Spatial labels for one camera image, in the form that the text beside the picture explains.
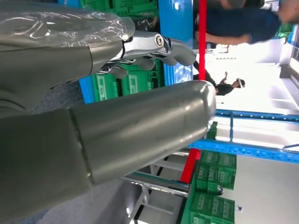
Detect person wearing white headset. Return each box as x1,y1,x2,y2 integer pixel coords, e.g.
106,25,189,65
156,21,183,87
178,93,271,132
193,60,245,97

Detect stacked green plastic crates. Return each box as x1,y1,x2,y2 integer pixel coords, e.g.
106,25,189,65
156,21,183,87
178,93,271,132
190,150,237,224

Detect person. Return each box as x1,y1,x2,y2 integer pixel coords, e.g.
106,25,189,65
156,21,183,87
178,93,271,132
193,0,299,46

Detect white metal frame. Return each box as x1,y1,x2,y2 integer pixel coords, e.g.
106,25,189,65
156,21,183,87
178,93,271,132
127,150,190,224

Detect steel barrier post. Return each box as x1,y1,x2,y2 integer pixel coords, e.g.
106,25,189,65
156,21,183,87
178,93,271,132
120,171,190,198

